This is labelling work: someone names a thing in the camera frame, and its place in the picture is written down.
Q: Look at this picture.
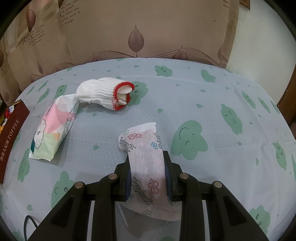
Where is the floral wet wipes pack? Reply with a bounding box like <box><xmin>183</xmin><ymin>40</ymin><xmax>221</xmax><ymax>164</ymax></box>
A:
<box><xmin>118</xmin><ymin>123</ymin><xmax>182</xmax><ymax>221</ymax></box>

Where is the pastel tissue pack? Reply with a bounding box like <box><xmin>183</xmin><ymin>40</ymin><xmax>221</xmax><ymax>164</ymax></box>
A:
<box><xmin>29</xmin><ymin>94</ymin><xmax>80</xmax><ymax>161</ymax></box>

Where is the white knitted red-trim glove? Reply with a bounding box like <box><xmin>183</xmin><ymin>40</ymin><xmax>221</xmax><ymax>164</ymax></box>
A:
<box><xmin>75</xmin><ymin>77</ymin><xmax>134</xmax><ymax>110</ymax></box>

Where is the white cloud pattern tablecloth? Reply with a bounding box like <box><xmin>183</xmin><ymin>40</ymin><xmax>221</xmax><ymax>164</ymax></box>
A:
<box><xmin>1</xmin><ymin>58</ymin><xmax>295</xmax><ymax>240</ymax></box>

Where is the beige leaf print curtain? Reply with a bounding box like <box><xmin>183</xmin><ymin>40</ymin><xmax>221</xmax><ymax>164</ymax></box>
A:
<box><xmin>1</xmin><ymin>0</ymin><xmax>239</xmax><ymax>104</ymax></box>

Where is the black cable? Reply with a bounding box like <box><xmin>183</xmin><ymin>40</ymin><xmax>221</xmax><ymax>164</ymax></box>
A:
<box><xmin>23</xmin><ymin>215</ymin><xmax>40</xmax><ymax>241</ymax></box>

